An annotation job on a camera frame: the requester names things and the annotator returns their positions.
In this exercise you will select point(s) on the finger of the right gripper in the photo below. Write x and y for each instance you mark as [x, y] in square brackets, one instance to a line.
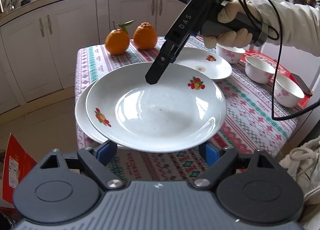
[167, 55]

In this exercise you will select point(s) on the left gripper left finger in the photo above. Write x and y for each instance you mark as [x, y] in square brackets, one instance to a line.
[95, 160]

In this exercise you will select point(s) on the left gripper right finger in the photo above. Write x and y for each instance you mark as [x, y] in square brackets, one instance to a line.
[221, 164]

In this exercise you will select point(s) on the white plate fruit print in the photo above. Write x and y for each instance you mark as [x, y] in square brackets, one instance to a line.
[103, 110]

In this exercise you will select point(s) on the white fruit plate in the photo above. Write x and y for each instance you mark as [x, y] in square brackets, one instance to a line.
[208, 63]
[183, 110]

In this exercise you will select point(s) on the white floral bowl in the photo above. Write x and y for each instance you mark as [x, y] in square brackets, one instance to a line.
[258, 70]
[286, 92]
[231, 54]

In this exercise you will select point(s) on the white sleeved right forearm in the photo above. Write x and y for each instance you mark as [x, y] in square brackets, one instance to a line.
[300, 23]

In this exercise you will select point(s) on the white kitchen cabinets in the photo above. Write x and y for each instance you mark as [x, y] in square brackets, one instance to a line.
[39, 48]

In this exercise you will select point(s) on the white gloved right hand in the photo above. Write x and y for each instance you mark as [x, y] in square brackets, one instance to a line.
[230, 28]

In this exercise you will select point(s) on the orange without leaf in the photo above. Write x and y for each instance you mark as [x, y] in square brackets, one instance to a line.
[145, 36]

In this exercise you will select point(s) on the orange with leaf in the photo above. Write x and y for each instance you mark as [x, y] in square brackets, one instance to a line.
[118, 40]

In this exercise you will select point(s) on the red cardboard box on floor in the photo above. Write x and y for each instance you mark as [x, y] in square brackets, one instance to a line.
[17, 164]

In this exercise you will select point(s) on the white cloth bag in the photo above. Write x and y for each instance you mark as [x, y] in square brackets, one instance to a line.
[302, 164]

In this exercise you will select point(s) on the red box beside table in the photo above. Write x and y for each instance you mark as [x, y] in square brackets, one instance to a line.
[283, 71]

